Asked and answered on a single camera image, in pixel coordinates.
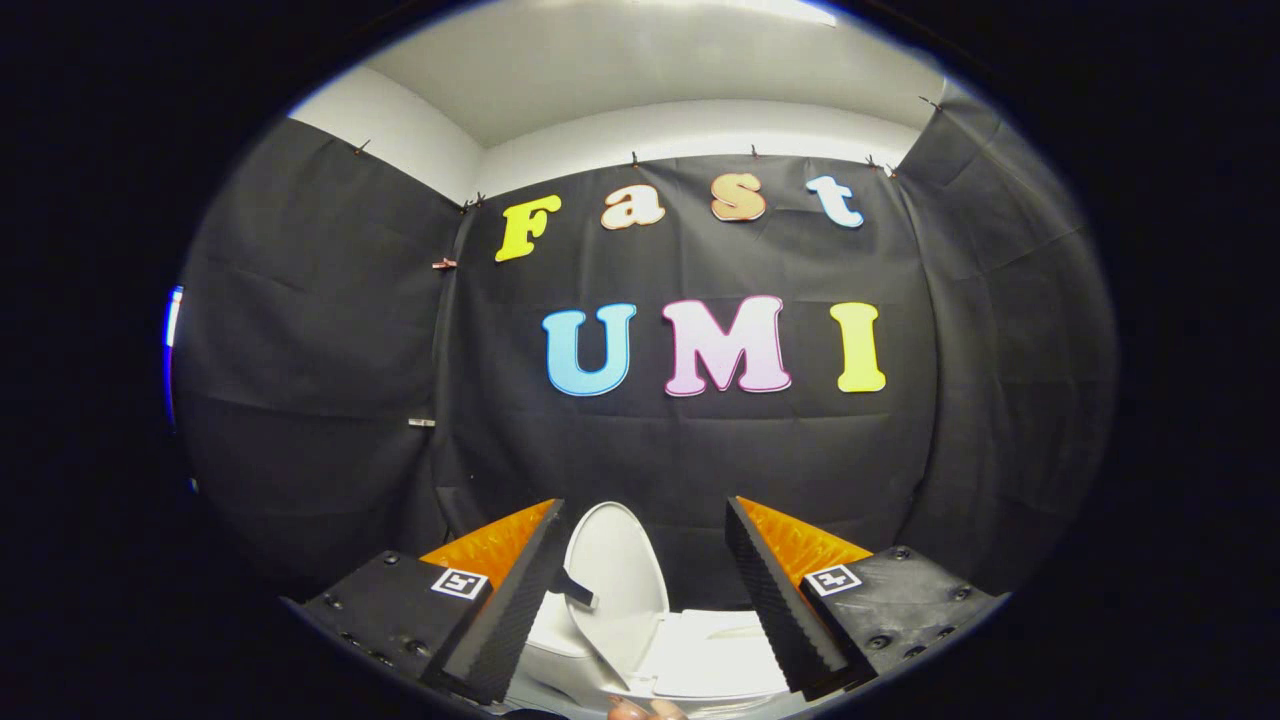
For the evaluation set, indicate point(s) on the white toilet lid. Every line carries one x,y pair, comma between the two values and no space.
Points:
620,570

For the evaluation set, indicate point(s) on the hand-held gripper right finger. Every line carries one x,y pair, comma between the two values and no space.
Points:
770,590

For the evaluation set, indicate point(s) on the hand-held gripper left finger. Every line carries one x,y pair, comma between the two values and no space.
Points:
515,600

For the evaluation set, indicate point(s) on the black backdrop cloth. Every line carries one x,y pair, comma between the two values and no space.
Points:
650,450

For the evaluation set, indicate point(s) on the white toilet bowl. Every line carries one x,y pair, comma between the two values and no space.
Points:
550,650

